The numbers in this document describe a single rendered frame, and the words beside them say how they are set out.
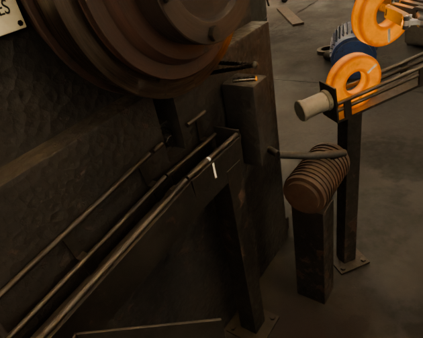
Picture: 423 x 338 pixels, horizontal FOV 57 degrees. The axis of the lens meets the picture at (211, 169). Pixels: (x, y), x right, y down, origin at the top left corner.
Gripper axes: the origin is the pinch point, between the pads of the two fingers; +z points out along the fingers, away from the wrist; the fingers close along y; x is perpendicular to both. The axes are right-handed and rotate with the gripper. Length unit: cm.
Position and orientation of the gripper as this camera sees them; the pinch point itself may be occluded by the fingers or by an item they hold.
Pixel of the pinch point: (385, 3)
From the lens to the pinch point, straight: 102.9
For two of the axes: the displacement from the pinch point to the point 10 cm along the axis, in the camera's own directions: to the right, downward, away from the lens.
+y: 9.3, -3.2, 1.9
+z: -3.4, -5.2, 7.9
